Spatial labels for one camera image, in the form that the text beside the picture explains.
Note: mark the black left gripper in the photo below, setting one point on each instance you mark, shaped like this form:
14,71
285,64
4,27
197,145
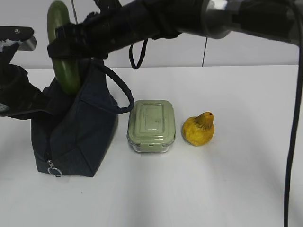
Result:
36,104

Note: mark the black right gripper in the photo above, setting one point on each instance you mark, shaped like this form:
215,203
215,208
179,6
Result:
71,42

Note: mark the green cucumber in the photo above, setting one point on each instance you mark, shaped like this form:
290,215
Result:
66,70

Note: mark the dark blue lunch bag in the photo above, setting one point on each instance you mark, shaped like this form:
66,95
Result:
76,141

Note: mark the green lid glass container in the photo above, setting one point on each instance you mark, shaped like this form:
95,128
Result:
151,126

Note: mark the yellow pear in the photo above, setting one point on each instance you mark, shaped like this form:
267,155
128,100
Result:
199,130

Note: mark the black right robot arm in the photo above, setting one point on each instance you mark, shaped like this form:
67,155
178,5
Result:
114,29

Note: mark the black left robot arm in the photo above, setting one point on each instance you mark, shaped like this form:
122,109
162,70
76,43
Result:
20,99

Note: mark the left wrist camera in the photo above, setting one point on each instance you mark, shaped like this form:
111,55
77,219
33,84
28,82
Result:
21,35

